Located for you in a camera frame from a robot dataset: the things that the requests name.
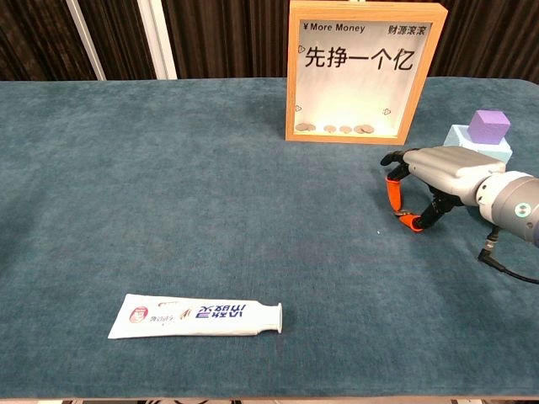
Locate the dark brown curtain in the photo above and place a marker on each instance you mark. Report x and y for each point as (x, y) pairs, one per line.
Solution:
(231, 38)

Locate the purple foam cube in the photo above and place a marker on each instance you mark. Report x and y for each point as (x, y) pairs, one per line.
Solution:
(488, 126)

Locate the wooden framed money box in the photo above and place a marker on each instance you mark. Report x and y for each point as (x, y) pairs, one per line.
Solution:
(421, 84)

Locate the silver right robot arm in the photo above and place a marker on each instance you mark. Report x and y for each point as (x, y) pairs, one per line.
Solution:
(513, 202)

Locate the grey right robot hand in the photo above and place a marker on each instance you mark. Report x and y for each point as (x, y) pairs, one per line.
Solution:
(450, 166)

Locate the wide white pole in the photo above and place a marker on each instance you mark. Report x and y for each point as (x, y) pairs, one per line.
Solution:
(158, 40)

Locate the white toothpaste tube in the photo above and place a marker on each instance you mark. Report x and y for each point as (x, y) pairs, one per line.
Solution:
(198, 317)

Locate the teal velvet tablecloth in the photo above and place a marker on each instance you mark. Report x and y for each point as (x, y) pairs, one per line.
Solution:
(210, 189)

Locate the thin white pole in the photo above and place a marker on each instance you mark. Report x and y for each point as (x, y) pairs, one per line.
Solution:
(86, 40)

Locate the light blue foam cube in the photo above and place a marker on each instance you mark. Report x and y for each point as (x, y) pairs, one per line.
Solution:
(457, 134)

